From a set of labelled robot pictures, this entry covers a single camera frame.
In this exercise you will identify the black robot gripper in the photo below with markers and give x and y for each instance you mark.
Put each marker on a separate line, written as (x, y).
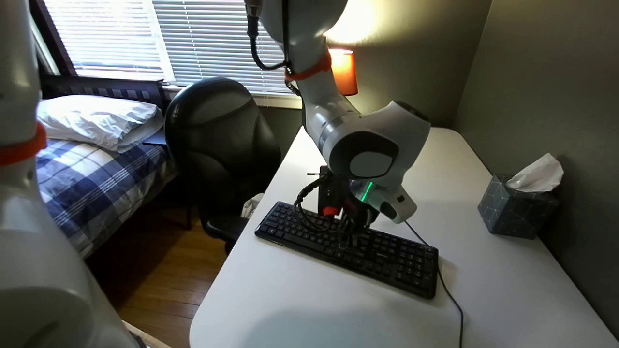
(337, 201)

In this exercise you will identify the black computer keyboard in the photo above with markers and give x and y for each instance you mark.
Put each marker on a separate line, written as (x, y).
(390, 259)

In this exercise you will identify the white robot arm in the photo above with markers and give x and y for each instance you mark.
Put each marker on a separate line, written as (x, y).
(47, 294)

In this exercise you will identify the black office chair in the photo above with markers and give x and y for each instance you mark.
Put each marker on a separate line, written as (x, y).
(225, 150)

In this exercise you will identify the orange shade table lamp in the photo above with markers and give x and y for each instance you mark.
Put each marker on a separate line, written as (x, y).
(343, 65)

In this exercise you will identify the grey tissue box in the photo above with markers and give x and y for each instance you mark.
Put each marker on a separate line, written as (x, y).
(523, 203)

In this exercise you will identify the dark wooden headboard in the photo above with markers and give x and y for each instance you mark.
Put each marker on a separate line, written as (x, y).
(148, 91)

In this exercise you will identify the white pillow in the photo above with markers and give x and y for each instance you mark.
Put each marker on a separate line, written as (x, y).
(113, 123)

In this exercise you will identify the white window blinds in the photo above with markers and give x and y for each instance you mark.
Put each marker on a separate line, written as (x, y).
(175, 40)

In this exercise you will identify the blue plaid bed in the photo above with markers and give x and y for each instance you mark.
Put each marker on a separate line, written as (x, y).
(92, 191)

